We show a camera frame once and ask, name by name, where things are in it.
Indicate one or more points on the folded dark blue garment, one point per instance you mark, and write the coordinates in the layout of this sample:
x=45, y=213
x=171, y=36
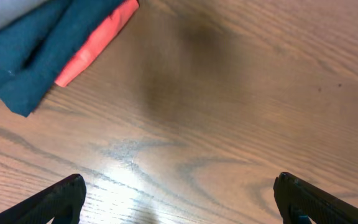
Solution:
x=35, y=48

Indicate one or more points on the folded red garment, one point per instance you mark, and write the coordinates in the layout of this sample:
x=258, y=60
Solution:
x=97, y=41

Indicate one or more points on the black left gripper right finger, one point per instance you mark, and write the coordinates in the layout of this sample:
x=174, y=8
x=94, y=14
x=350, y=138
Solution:
x=301, y=202

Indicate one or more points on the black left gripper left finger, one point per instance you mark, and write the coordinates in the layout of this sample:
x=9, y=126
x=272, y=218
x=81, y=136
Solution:
x=59, y=203

